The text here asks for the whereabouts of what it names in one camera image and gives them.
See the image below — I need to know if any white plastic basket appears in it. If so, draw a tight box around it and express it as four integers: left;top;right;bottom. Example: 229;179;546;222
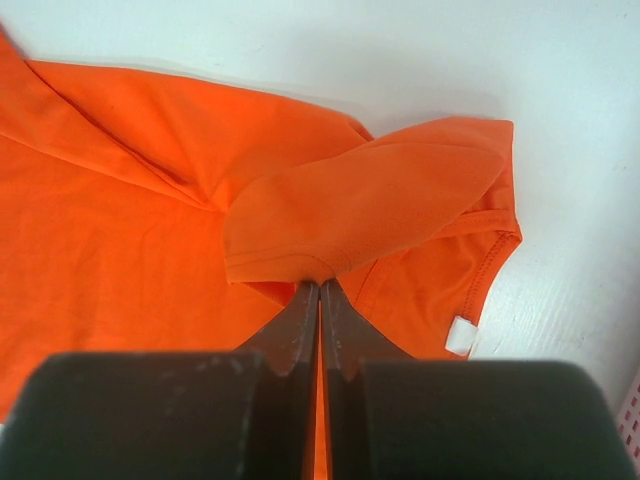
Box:
617;372;640;478

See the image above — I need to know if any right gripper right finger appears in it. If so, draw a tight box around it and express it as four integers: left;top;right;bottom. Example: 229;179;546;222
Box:
320;280;628;479

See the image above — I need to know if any orange t shirt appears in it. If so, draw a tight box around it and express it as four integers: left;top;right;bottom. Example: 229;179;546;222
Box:
1;38;522;479

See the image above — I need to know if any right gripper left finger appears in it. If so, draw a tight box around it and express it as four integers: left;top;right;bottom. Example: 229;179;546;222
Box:
1;283;319;479

